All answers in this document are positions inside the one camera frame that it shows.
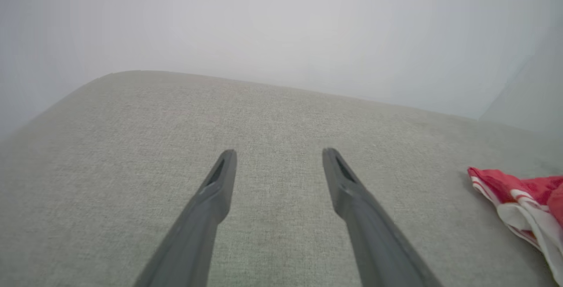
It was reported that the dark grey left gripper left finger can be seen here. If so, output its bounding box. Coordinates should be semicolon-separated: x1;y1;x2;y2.
133;149;238;287

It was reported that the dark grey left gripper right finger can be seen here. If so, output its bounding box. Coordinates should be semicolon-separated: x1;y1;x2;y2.
322;147;443;287

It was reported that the red basketball jersey garment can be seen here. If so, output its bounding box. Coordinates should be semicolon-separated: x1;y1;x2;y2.
467;167;563;287

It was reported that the grey fabric sofa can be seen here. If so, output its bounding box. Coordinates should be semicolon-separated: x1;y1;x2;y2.
0;70;563;287

